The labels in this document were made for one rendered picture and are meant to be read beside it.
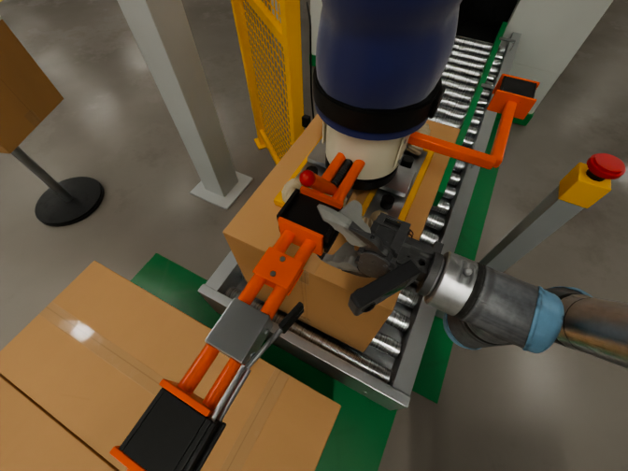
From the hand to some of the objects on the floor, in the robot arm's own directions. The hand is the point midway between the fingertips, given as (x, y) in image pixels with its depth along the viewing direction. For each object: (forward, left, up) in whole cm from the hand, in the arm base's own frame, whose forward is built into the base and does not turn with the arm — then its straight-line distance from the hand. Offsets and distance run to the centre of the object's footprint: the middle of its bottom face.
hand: (314, 235), depth 50 cm
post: (-49, -34, -113) cm, 128 cm away
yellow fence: (+64, -96, -111) cm, 160 cm away
